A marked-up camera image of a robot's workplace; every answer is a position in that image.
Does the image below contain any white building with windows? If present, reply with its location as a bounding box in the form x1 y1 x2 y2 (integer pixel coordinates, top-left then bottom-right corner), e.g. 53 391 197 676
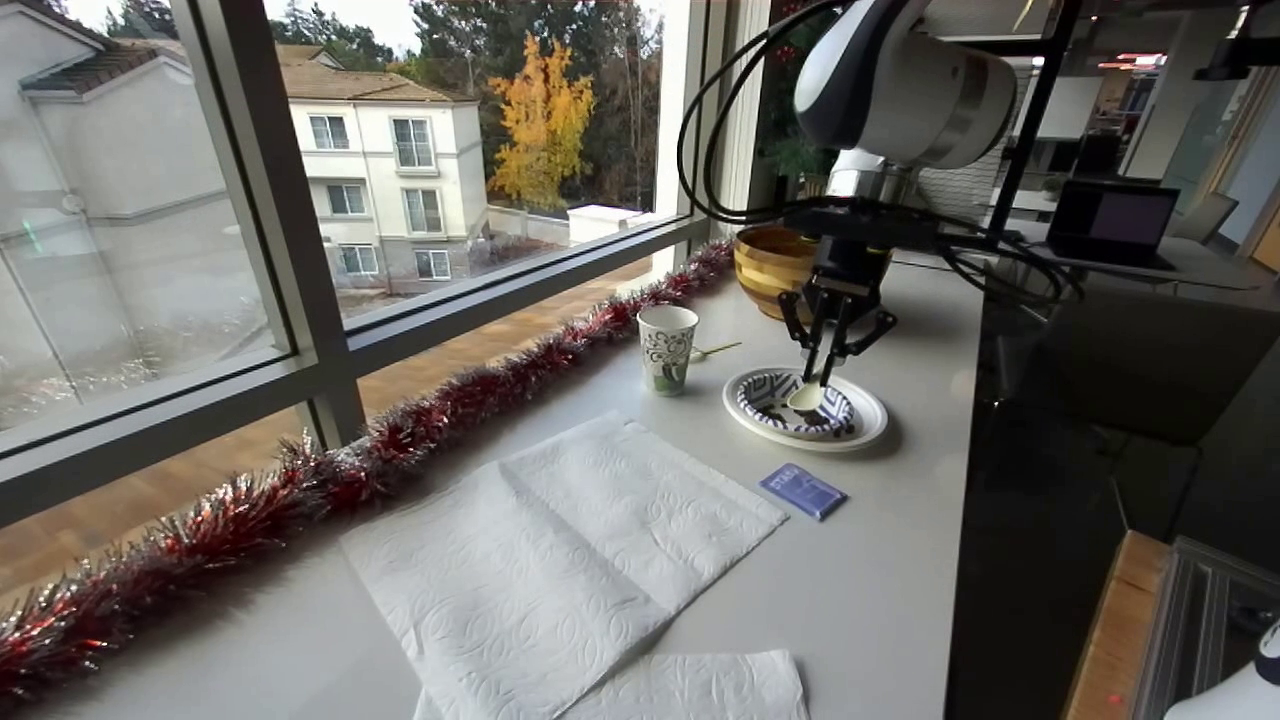
275 43 490 296

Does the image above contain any wooden board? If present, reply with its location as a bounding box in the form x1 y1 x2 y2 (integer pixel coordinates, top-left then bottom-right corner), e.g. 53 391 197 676
1059 529 1181 720

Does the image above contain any open black laptop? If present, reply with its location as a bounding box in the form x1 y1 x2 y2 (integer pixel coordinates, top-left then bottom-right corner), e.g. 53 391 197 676
1043 172 1184 276

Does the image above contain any yellow autumn tree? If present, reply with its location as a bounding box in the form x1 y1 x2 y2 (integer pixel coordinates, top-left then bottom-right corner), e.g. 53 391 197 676
482 32 601 215

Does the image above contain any small blue packet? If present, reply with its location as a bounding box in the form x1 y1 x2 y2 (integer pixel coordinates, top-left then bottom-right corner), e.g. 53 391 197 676
755 462 852 525

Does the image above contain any round wooden bowl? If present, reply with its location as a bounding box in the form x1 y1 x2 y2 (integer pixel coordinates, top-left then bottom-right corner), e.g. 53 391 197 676
728 219 825 323

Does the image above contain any blue patterned paper bowl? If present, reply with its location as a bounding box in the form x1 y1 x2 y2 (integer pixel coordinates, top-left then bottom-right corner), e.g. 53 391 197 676
737 369 862 446

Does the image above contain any large white neighbouring building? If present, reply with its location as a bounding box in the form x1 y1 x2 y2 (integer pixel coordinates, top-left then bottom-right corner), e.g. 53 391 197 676
0 0 295 453

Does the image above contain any small white paper napkin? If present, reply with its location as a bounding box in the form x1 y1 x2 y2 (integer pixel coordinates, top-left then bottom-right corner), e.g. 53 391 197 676
406 645 817 720

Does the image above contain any red silver tinsel garland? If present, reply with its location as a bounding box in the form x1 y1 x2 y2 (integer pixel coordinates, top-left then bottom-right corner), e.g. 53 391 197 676
0 236 740 707

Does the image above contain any grey window frame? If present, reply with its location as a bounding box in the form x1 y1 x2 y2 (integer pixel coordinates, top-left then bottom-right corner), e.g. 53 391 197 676
0 0 731 529

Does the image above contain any black metal stand pole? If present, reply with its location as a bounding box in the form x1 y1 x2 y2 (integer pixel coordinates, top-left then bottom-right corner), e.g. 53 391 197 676
978 0 1089 250

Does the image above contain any large white paper napkin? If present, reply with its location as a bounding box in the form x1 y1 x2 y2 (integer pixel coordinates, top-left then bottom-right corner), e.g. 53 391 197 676
336 409 791 720

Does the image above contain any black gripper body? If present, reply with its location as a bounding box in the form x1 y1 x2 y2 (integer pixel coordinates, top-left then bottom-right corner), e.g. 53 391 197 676
808 236 895 319

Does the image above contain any white paper plate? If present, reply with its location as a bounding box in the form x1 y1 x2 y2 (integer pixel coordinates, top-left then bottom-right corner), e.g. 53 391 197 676
720 363 895 462

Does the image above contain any aluminium profile frame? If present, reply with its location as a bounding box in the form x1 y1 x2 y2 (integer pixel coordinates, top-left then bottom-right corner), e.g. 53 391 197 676
1137 535 1280 720

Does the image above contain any white paper cup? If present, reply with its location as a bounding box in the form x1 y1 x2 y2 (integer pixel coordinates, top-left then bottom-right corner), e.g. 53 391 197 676
632 300 703 400

